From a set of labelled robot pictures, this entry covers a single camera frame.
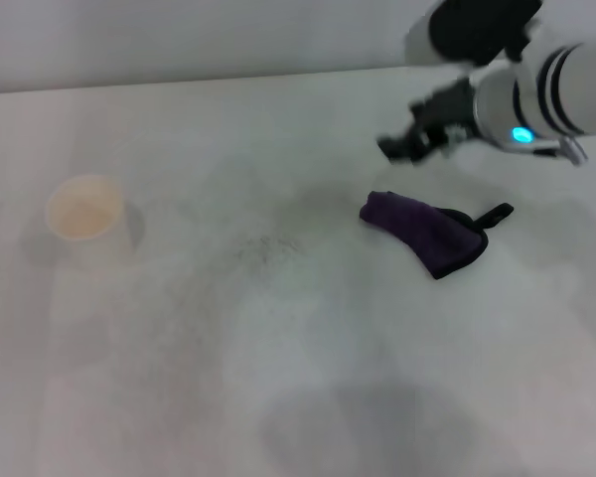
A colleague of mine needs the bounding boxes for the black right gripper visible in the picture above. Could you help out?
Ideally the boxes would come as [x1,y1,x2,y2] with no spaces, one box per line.
[375,78,479,166]

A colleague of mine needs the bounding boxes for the purple rag with black trim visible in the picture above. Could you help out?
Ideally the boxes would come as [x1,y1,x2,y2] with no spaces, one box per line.
[358,189,516,282]

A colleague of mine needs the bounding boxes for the white paper cup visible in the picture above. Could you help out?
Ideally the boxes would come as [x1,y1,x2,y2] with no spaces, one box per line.
[44,174,133,270]

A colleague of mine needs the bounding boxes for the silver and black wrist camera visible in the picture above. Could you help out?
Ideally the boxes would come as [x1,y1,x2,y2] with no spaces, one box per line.
[402,0,545,67]

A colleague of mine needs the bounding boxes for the gripper cable with silver plug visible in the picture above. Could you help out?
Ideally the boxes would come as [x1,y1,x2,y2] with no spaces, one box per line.
[500,135,590,169]

